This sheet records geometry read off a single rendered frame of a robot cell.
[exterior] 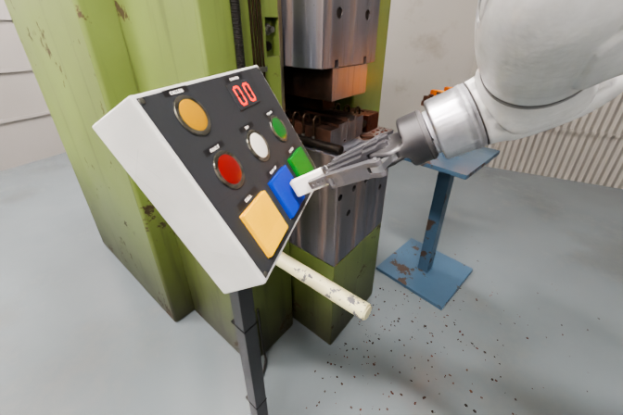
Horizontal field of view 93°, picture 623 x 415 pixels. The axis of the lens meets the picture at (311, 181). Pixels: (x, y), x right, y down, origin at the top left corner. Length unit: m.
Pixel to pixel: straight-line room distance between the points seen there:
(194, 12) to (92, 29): 0.44
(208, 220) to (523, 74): 0.36
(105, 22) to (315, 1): 0.64
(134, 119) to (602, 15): 0.40
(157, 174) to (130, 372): 1.31
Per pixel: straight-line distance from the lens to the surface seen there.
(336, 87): 0.93
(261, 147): 0.51
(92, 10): 1.16
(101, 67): 1.16
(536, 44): 0.27
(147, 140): 0.39
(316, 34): 0.87
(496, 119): 0.41
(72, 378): 1.74
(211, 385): 1.48
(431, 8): 3.39
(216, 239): 0.41
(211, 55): 0.80
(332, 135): 0.96
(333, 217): 1.02
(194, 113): 0.42
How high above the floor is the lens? 1.26
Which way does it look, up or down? 27 degrees down
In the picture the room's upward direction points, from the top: straight up
